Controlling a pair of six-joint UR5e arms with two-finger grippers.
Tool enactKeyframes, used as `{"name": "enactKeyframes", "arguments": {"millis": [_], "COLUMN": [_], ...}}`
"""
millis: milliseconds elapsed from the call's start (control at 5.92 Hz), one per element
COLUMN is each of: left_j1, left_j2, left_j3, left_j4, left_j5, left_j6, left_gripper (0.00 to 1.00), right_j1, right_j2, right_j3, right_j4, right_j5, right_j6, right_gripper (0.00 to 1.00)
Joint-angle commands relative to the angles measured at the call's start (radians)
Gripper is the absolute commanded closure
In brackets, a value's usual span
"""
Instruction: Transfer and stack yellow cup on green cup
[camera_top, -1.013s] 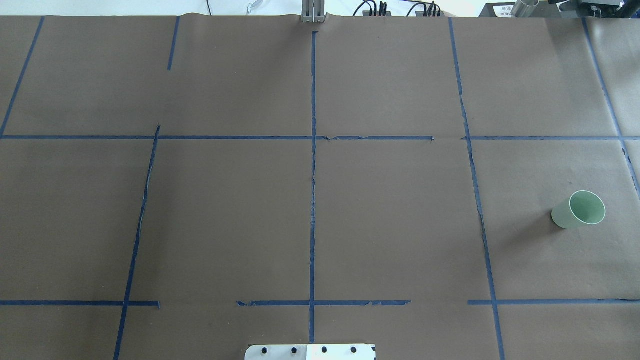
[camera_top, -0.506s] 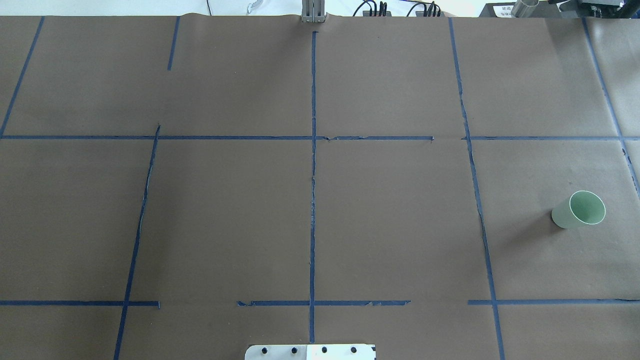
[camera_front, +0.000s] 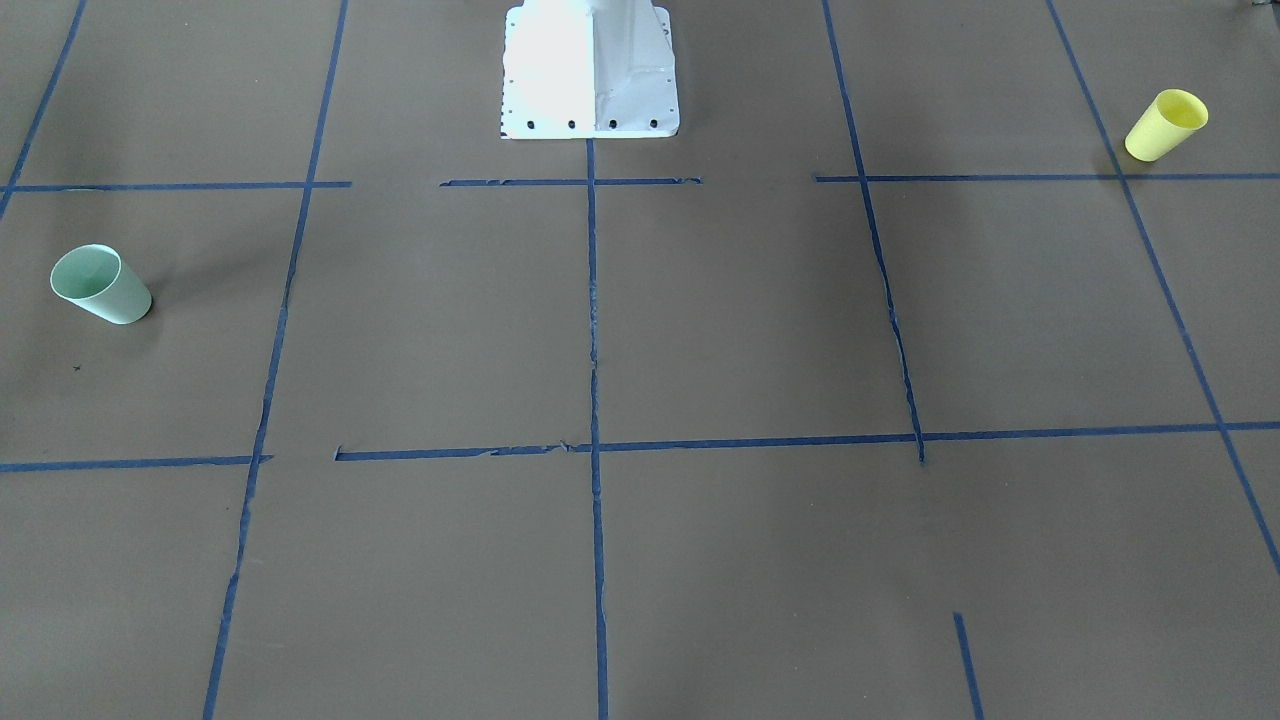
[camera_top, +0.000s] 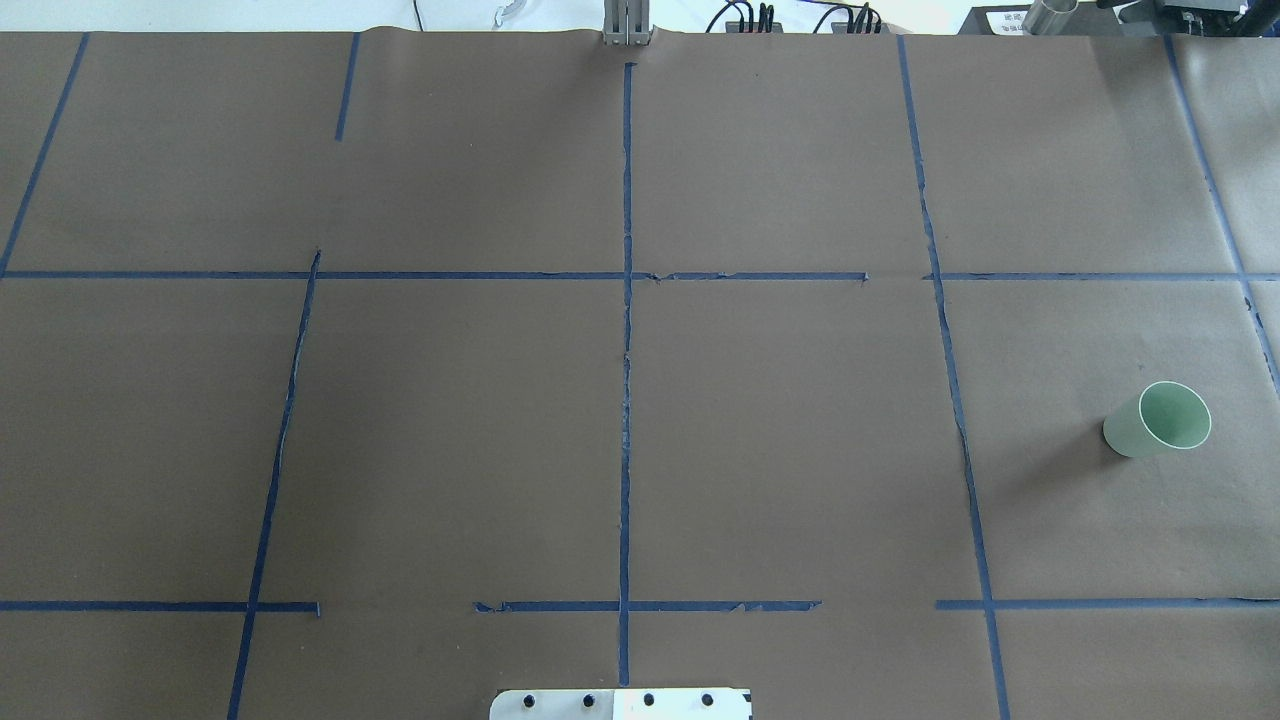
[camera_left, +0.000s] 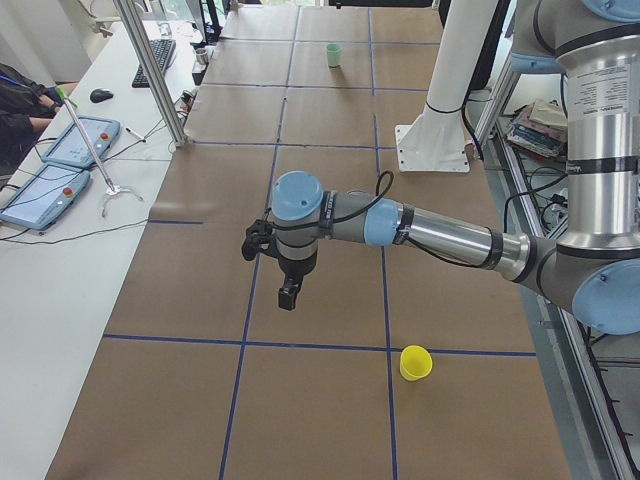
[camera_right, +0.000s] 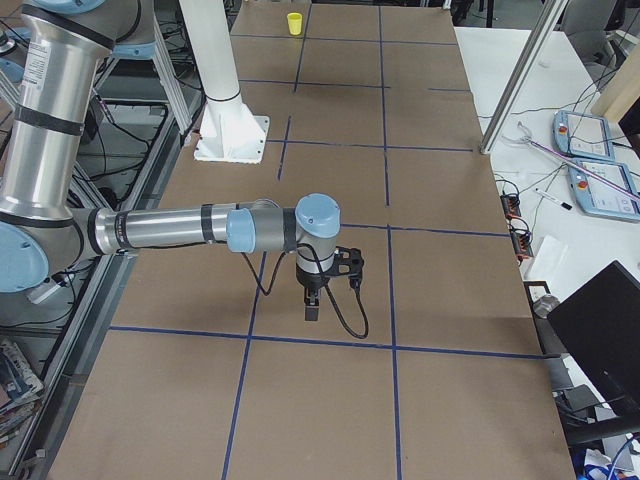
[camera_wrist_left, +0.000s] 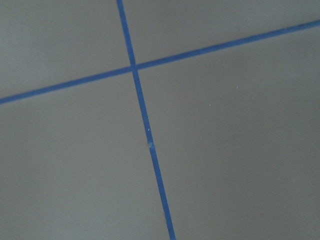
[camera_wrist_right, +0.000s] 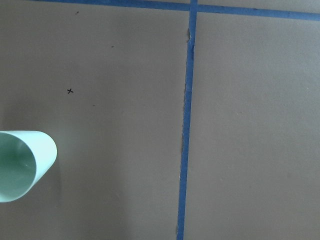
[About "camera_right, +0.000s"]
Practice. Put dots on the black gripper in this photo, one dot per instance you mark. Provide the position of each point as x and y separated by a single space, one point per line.
308 281

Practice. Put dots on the yellow plastic cup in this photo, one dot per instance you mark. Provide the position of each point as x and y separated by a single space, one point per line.
295 23

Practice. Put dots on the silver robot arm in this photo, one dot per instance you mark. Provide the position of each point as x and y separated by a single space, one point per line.
41 235

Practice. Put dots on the stack of magazines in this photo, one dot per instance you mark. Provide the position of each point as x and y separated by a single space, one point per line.
21 390

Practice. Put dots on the orange black connector strip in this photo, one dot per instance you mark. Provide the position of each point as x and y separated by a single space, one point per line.
519 230

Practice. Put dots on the black marker pen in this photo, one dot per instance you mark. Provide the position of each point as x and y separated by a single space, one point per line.
545 195

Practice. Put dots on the reacher grabber tool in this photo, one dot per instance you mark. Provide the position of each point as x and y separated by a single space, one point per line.
570 162

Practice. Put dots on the black laptop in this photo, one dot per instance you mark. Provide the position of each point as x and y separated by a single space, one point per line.
599 327

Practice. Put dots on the near teach pendant tablet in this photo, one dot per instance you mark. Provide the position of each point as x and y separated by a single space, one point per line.
596 199

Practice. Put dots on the teach pendant tablet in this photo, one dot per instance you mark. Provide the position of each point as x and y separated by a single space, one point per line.
583 135
596 199

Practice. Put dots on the far teach pendant tablet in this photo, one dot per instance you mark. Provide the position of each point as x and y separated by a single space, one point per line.
583 135

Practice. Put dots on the wooden board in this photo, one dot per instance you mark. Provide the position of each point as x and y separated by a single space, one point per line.
619 101

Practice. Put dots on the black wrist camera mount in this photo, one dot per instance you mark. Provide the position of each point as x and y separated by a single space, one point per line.
348 262

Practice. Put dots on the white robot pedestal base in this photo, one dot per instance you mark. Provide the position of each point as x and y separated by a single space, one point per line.
229 131

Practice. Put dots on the aluminium frame post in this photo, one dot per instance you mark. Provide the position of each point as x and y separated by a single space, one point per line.
531 51

